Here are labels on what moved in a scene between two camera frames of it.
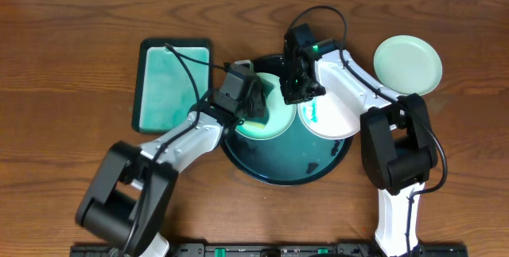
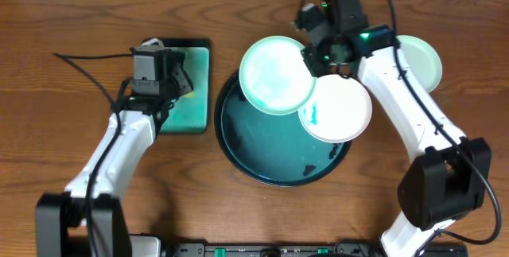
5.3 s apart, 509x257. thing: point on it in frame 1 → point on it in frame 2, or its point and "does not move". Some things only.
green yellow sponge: [255, 124] → [190, 95]
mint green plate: [406, 64] does not move
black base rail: [272, 250] does not move
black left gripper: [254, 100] → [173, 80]
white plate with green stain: [329, 118] does not move
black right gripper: [292, 96] → [316, 69]
